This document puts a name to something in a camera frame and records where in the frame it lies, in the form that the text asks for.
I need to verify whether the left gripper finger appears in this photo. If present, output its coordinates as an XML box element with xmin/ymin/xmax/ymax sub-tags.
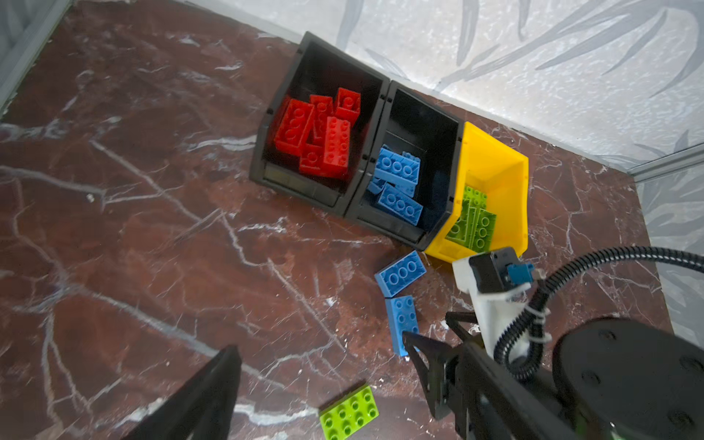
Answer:
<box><xmin>125</xmin><ymin>345</ymin><xmax>242</xmax><ymax>439</ymax></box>

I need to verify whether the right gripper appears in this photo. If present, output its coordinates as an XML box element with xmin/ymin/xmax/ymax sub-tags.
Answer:
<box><xmin>403</xmin><ymin>312</ymin><xmax>578</xmax><ymax>439</ymax></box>

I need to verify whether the blue lego brick vertical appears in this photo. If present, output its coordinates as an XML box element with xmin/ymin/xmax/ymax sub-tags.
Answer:
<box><xmin>385</xmin><ymin>295</ymin><xmax>419</xmax><ymax>357</ymax></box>

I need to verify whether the green lego brick front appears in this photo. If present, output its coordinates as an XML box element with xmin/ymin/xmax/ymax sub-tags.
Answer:
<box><xmin>319</xmin><ymin>385</ymin><xmax>380</xmax><ymax>440</ymax></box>

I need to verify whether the green lego brick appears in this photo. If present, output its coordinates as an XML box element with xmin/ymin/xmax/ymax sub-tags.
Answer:
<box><xmin>445</xmin><ymin>186</ymin><xmax>496</xmax><ymax>253</ymax></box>
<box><xmin>319</xmin><ymin>385</ymin><xmax>380</xmax><ymax>440</ymax></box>

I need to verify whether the blue lego brick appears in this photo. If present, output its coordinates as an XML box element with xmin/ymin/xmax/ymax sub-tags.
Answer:
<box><xmin>374</xmin><ymin>147</ymin><xmax>421</xmax><ymax>186</ymax></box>
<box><xmin>375</xmin><ymin>250</ymin><xmax>426</xmax><ymax>298</ymax></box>
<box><xmin>376</xmin><ymin>183</ymin><xmax>424</xmax><ymax>226</ymax></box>

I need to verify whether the red lego brick small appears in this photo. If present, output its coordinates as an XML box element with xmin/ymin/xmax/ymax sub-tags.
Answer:
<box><xmin>299</xmin><ymin>143</ymin><xmax>326</xmax><ymax>177</ymax></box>

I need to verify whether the red lego brick pair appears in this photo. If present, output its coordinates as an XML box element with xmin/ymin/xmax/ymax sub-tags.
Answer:
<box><xmin>334</xmin><ymin>87</ymin><xmax>361</xmax><ymax>126</ymax></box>

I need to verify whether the blue lego brick top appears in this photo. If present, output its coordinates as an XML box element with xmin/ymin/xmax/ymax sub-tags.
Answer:
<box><xmin>374</xmin><ymin>147</ymin><xmax>421</xmax><ymax>186</ymax></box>

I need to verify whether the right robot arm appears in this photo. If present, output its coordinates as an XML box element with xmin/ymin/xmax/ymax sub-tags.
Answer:
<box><xmin>403</xmin><ymin>247</ymin><xmax>703</xmax><ymax>439</ymax></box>

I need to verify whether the yellow bin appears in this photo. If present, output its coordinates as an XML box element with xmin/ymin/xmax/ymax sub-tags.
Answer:
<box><xmin>425</xmin><ymin>122</ymin><xmax>530</xmax><ymax>262</ymax></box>

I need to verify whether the middle black bin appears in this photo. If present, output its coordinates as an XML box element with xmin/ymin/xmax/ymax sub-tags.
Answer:
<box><xmin>345</xmin><ymin>82</ymin><xmax>464</xmax><ymax>250</ymax></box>

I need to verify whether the black bin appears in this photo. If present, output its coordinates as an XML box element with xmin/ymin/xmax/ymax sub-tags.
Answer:
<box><xmin>249</xmin><ymin>32</ymin><xmax>391</xmax><ymax>216</ymax></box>
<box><xmin>345</xmin><ymin>82</ymin><xmax>464</xmax><ymax>250</ymax></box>

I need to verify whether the left black bin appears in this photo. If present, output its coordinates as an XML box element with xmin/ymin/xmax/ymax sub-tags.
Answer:
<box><xmin>249</xmin><ymin>32</ymin><xmax>391</xmax><ymax>216</ymax></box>

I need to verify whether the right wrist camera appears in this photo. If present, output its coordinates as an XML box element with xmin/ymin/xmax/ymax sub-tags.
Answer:
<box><xmin>452</xmin><ymin>247</ymin><xmax>545</xmax><ymax>356</ymax></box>

